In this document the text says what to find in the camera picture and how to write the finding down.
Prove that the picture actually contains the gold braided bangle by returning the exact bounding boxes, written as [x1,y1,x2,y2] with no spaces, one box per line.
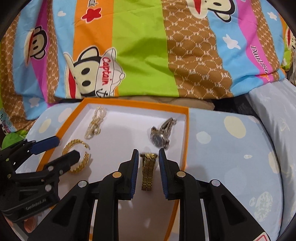
[62,139,90,174]

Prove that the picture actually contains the white pearl necklace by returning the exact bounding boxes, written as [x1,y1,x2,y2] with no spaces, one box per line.
[84,105,107,140]

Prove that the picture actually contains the gold metal wristwatch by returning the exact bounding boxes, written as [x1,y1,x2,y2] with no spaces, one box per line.
[140,153,158,191]

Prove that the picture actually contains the silver metal wristwatch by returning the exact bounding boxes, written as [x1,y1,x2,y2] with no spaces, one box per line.
[150,118,177,150]

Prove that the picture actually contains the person's left hand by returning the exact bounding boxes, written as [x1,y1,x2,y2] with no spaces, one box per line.
[23,216,38,233]

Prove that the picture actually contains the orange box white inside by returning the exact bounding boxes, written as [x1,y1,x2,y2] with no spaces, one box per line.
[39,98,189,240]

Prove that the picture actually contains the light blue planet bedsheet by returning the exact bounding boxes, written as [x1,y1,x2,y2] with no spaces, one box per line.
[27,103,283,240]

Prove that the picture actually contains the colourful monkey cartoon quilt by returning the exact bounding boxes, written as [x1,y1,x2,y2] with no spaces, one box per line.
[1,1,295,138]

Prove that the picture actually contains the grey blue pillow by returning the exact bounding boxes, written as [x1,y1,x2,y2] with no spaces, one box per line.
[247,79,295,233]

